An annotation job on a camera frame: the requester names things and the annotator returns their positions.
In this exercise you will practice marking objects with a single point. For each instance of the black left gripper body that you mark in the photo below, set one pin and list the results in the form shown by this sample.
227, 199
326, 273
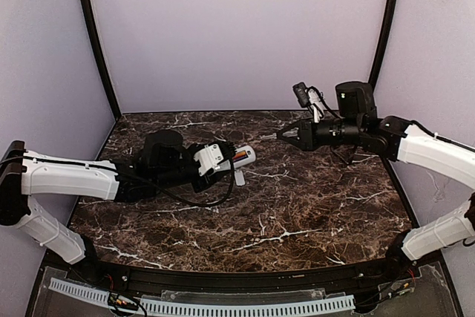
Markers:
225, 155

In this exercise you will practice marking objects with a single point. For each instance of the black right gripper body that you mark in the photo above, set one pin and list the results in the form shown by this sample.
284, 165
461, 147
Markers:
305, 135

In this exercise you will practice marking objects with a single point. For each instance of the white battery cover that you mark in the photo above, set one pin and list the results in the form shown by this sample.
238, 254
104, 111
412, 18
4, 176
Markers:
239, 178

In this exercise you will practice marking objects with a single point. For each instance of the white remote control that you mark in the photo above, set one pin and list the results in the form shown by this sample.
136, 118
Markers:
245, 161

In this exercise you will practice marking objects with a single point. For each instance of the orange battery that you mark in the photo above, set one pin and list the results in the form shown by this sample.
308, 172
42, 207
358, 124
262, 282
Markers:
240, 155

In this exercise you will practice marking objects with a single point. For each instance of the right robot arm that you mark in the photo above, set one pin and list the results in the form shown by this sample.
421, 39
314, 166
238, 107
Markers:
356, 123

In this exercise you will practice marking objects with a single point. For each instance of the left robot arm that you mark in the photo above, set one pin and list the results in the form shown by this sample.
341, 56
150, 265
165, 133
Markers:
164, 162

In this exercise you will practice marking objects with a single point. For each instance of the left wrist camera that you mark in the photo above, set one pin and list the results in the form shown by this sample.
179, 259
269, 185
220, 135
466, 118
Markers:
214, 157

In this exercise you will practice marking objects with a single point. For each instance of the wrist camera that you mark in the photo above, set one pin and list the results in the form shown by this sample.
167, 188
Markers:
214, 157
311, 99

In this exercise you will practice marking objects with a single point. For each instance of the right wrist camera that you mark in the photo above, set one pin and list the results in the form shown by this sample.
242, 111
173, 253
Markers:
311, 99

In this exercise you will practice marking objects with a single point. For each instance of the black front table rail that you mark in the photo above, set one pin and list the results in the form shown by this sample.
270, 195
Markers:
358, 278

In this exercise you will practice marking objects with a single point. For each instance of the white slotted cable duct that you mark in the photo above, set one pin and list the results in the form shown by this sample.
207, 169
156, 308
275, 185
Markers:
188, 304

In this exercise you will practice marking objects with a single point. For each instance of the right black frame post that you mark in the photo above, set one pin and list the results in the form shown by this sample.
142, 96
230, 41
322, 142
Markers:
384, 33

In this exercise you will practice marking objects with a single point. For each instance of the black frame post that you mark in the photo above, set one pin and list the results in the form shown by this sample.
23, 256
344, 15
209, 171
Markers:
384, 33
99, 57

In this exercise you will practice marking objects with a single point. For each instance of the left black frame post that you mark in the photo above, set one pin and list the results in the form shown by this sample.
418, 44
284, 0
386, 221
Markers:
99, 57

